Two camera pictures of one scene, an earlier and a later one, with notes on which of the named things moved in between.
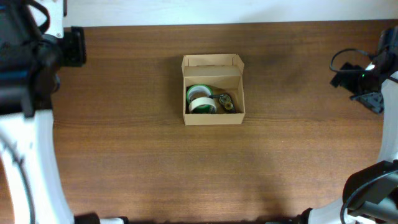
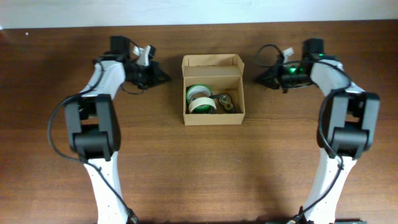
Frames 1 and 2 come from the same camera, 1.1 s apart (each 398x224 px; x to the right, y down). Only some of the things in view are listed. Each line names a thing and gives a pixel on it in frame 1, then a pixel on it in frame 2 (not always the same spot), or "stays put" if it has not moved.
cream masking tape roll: (199, 101) stays put
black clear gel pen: (216, 96) stays put
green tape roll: (199, 91) stays put
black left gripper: (74, 45) → (150, 76)
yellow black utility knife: (224, 99) stays put
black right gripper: (347, 78) → (274, 78)
